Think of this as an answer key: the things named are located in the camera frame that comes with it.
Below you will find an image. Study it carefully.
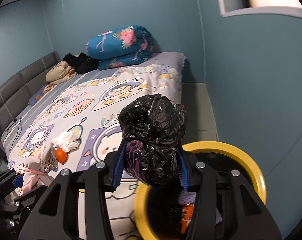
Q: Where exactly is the purple foam fruit net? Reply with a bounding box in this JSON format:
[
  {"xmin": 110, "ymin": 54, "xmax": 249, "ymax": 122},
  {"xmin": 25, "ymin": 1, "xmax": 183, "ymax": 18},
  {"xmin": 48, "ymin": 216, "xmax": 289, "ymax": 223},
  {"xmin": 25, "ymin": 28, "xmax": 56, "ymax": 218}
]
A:
[{"xmin": 177, "ymin": 189, "xmax": 223, "ymax": 227}]

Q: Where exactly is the grey pink cloth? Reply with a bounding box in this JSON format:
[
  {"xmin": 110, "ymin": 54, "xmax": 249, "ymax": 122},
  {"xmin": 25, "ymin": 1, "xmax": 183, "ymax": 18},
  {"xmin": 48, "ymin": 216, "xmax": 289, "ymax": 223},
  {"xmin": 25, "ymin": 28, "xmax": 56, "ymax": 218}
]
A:
[{"xmin": 4, "ymin": 142, "xmax": 59, "ymax": 205}]

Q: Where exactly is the white tissue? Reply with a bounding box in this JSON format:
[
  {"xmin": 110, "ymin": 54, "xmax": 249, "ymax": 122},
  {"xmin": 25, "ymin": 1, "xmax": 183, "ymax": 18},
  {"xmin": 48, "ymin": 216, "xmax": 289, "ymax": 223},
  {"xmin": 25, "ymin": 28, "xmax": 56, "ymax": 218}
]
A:
[{"xmin": 52, "ymin": 131, "xmax": 80, "ymax": 153}]

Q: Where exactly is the black plastic bag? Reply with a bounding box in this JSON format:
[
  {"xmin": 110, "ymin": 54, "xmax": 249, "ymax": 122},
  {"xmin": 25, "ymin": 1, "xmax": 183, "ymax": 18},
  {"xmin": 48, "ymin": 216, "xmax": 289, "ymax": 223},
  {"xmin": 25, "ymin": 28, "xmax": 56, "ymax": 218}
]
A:
[{"xmin": 118, "ymin": 94, "xmax": 187, "ymax": 186}]

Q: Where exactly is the yellow rimmed trash bin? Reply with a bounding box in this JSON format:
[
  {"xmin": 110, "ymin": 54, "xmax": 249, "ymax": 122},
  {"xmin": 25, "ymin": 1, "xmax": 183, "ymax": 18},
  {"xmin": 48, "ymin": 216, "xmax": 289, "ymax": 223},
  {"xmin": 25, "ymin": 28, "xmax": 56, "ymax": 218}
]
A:
[{"xmin": 134, "ymin": 141, "xmax": 267, "ymax": 239}]

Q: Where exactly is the orange snack wrapper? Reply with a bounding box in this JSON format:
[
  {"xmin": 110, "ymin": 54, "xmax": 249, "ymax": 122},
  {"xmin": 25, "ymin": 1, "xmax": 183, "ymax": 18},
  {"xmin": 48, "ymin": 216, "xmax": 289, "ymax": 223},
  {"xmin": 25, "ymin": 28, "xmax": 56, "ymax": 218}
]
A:
[{"xmin": 180, "ymin": 204, "xmax": 194, "ymax": 234}]

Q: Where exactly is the cartoon print bed sheet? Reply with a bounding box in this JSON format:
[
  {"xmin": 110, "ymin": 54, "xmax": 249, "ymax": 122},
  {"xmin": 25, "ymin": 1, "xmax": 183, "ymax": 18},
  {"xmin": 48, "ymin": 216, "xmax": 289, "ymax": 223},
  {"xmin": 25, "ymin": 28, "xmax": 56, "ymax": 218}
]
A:
[{"xmin": 2, "ymin": 52, "xmax": 186, "ymax": 239}]

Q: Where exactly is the blue cartoon pillow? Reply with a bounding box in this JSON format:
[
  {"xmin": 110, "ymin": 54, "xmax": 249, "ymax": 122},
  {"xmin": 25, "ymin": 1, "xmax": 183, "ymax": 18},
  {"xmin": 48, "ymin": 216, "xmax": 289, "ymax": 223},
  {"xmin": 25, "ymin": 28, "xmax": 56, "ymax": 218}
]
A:
[{"xmin": 28, "ymin": 85, "xmax": 54, "ymax": 106}]

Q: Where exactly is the black clothes pile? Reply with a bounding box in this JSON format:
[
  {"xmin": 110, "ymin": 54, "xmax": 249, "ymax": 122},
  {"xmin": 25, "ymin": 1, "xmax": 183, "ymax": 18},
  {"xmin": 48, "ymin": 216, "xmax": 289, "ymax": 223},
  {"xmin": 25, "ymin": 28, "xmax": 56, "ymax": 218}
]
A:
[{"xmin": 63, "ymin": 53, "xmax": 100, "ymax": 75}]

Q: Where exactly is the beige folded blanket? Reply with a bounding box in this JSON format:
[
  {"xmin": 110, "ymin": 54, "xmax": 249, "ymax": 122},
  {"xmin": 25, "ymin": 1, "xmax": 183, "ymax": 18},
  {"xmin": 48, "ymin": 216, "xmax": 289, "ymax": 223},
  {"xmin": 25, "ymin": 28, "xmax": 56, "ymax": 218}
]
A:
[{"xmin": 46, "ymin": 61, "xmax": 78, "ymax": 85}]

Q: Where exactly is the blue floral folded quilt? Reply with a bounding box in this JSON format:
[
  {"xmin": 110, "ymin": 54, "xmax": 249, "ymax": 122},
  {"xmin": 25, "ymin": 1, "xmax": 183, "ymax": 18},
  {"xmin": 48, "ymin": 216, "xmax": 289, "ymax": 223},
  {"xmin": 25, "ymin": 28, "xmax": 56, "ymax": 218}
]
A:
[{"xmin": 85, "ymin": 25, "xmax": 154, "ymax": 70}]

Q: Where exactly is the grey padded headboard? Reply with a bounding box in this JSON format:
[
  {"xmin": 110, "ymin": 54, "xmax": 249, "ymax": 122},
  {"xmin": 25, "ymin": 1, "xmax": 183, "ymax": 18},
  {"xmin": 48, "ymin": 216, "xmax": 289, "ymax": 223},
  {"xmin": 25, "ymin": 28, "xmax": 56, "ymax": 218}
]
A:
[{"xmin": 0, "ymin": 51, "xmax": 60, "ymax": 143}]

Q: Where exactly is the black charging cable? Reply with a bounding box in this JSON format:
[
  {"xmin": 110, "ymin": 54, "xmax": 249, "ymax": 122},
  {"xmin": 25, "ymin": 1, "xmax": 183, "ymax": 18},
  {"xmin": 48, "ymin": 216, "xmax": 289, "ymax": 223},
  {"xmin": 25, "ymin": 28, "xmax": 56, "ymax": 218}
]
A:
[{"xmin": 2, "ymin": 117, "xmax": 23, "ymax": 153}]

